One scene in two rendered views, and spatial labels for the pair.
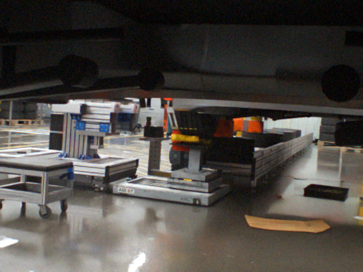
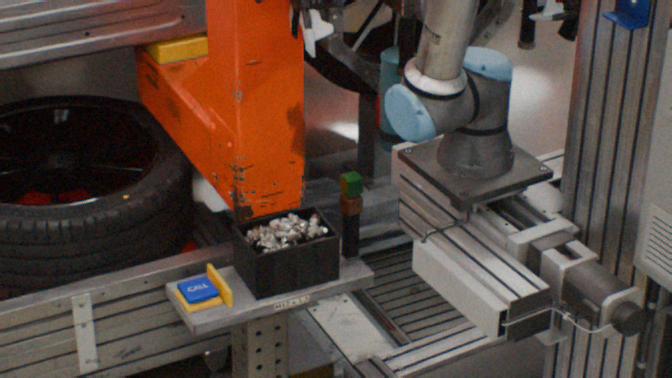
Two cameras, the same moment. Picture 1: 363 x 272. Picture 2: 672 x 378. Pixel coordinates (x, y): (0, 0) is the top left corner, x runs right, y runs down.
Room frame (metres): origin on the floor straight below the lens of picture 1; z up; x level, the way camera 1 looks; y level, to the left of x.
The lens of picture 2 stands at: (6.55, 2.03, 2.11)
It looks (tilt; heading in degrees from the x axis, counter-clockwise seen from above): 31 degrees down; 225
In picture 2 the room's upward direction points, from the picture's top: 1 degrees clockwise
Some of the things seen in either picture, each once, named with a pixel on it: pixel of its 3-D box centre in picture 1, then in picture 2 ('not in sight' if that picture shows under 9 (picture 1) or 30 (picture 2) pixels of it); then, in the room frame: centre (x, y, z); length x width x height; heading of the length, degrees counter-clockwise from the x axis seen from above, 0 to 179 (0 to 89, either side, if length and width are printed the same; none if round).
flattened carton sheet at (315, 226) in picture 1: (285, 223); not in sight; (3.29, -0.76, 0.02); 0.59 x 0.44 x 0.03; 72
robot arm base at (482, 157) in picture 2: not in sight; (476, 137); (4.75, 0.65, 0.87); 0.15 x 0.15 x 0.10
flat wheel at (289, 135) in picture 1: (275, 136); not in sight; (9.00, -1.75, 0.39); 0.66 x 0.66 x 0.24
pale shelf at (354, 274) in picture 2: (154, 138); (270, 284); (4.96, 0.27, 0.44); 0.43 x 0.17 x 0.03; 162
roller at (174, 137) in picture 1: (185, 138); not in sight; (4.07, -0.03, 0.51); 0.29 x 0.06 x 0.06; 72
